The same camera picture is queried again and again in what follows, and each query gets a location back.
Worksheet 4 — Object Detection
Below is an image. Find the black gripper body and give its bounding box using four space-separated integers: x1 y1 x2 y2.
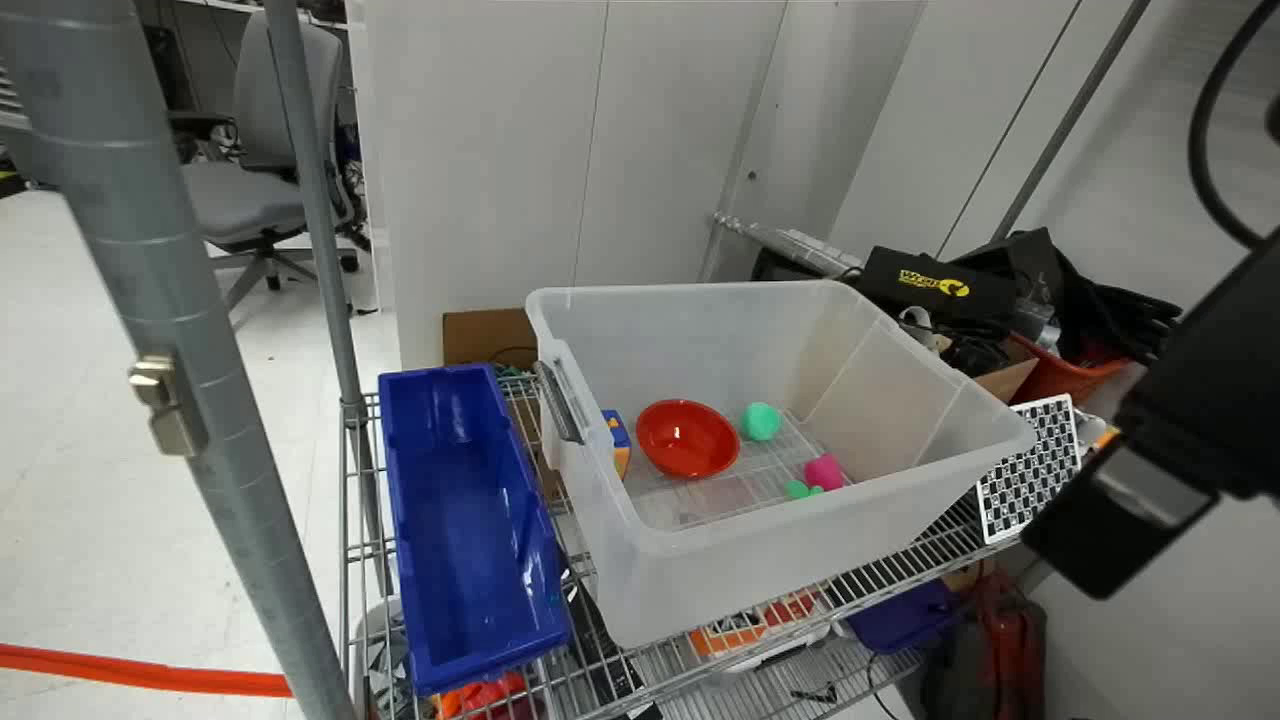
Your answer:
1022 444 1221 605

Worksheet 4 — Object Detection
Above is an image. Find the multicoloured cube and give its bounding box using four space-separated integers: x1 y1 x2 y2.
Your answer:
602 409 638 481

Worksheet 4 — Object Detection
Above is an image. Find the red bowl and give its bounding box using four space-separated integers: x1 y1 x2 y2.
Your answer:
631 394 745 482

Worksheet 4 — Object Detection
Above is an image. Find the white perforated panel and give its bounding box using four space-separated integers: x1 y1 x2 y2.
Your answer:
976 393 1085 546

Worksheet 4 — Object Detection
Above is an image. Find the black and orange tool bag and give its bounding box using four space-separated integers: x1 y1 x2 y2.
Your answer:
916 563 1054 720

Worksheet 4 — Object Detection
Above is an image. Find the dark blue container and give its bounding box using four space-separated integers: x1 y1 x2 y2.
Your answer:
846 578 965 657

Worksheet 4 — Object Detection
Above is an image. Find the pink toy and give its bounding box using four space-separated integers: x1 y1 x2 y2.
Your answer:
800 453 852 495

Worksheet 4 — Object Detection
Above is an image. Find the black bag with yellow logo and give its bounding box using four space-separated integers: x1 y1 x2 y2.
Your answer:
852 228 1185 375

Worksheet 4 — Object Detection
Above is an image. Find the clear plastic bin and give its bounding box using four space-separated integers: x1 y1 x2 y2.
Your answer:
521 276 1040 650

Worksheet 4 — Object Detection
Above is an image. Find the orange and white box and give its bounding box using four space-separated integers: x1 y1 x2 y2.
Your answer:
684 587 832 666

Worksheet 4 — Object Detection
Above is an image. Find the green ball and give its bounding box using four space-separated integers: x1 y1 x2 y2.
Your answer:
740 400 788 449

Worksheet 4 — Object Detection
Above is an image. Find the silver tube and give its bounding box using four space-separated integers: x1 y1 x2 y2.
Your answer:
704 206 869 281

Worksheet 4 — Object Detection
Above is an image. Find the blue plastic bin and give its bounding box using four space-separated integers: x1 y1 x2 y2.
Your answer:
376 365 578 699

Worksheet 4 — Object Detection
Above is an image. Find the orange item under shelf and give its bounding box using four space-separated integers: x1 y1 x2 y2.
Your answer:
433 672 536 720

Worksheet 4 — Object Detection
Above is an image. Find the brown cardboard piece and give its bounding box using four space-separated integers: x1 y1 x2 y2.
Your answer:
442 304 540 373

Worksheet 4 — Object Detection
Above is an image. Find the white cabinet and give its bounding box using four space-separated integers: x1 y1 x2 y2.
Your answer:
347 0 926 373

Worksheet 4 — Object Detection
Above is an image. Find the thin grey metal pole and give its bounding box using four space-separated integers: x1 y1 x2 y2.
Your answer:
259 0 372 431

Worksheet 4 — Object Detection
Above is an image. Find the grey office chair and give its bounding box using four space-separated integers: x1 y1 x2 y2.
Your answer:
175 11 376 314

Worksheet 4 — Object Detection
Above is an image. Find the brass latch clamp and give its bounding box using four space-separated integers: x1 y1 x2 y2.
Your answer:
129 350 213 459

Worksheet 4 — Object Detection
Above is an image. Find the thick grey metal pole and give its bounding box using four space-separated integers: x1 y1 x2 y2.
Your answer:
0 0 356 720

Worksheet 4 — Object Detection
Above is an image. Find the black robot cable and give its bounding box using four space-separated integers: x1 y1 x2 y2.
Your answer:
1185 0 1280 257

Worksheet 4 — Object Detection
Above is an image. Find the wire cart shelf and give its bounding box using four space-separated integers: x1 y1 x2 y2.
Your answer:
338 365 1123 720

